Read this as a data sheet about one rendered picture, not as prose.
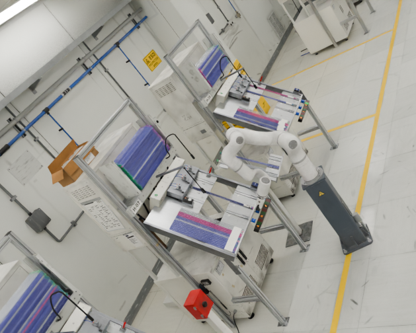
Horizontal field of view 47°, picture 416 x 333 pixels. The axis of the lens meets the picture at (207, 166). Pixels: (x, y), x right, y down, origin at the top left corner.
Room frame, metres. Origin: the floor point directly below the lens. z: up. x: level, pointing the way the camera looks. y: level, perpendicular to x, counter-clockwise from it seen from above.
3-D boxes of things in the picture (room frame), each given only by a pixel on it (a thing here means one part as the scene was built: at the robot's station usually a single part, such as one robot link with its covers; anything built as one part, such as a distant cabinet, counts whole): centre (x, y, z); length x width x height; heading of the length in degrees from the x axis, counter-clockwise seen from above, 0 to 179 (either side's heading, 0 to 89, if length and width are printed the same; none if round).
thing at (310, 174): (3.10, -0.56, 0.79); 0.19 x 0.19 x 0.18
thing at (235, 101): (4.51, -0.64, 0.65); 1.01 x 0.73 x 1.29; 47
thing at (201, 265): (3.56, 0.48, 0.31); 0.70 x 0.65 x 0.62; 137
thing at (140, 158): (3.52, 0.35, 1.52); 0.51 x 0.13 x 0.27; 137
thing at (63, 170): (3.64, 0.65, 1.82); 0.68 x 0.30 x 0.20; 137
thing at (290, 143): (3.06, -0.56, 1.00); 0.19 x 0.12 x 0.24; 0
